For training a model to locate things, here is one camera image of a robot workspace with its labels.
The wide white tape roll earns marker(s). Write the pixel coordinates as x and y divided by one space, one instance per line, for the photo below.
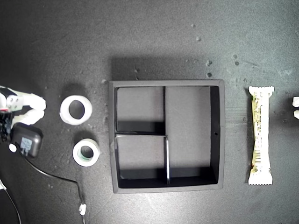
64 109

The snack bar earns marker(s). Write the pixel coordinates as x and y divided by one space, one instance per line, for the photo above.
260 130

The white tape roll green core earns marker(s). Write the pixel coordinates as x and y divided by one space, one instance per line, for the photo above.
77 151

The black tray with wells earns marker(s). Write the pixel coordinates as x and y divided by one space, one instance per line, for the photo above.
187 116

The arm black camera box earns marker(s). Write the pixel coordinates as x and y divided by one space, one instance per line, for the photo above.
30 136

